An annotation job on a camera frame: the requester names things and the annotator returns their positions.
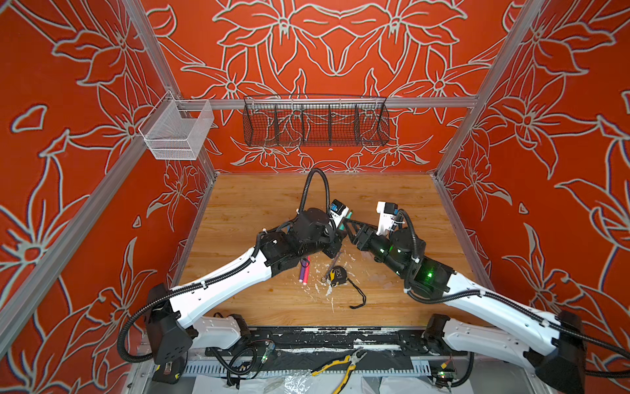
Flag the pink marker pen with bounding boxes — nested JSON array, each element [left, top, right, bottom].
[[301, 258, 311, 285]]

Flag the yellow handled pliers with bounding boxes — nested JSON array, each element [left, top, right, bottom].
[[311, 346, 368, 394]]

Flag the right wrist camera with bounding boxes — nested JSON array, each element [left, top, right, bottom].
[[377, 201, 399, 236]]

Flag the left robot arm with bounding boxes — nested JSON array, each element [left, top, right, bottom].
[[116, 168, 347, 364]]

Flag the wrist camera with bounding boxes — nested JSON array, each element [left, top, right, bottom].
[[329, 199, 350, 227], [377, 201, 399, 236]]

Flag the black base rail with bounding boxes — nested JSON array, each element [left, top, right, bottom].
[[204, 326, 469, 358]]

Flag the purple marker pen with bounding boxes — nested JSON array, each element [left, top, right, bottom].
[[299, 263, 307, 282]]

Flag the small circuit board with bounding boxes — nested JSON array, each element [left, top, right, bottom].
[[430, 359, 457, 392]]

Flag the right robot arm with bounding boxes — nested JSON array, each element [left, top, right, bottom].
[[340, 209, 629, 393]]

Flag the black wire basket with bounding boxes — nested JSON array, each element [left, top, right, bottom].
[[242, 94, 391, 148]]

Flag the black tape measure on table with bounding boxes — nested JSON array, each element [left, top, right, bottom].
[[327, 265, 367, 310]]

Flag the white mesh basket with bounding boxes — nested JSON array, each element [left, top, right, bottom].
[[138, 92, 215, 161]]

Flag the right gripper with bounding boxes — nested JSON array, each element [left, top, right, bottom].
[[345, 217, 411, 279]]

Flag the green marker pen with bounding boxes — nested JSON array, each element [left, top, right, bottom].
[[339, 211, 353, 231]]

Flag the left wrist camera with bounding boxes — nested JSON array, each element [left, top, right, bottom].
[[329, 199, 350, 227]]

